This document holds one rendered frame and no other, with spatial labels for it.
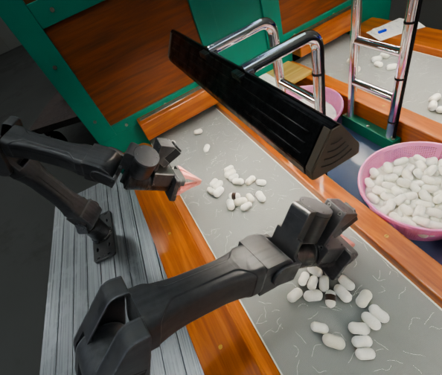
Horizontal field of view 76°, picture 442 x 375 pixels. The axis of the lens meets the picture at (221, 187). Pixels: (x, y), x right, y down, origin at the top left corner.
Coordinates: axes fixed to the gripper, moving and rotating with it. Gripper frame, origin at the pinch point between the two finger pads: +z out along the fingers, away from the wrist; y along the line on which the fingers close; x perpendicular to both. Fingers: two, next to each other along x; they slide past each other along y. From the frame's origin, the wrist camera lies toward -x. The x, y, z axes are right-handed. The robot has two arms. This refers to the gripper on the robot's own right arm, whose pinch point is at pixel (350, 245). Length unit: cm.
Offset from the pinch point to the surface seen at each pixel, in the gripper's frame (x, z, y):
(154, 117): 6, -22, 71
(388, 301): 2.8, -0.2, -11.6
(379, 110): -24.6, 27.5, 28.2
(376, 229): -4.7, 4.6, -0.3
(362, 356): 8.5, -9.3, -16.2
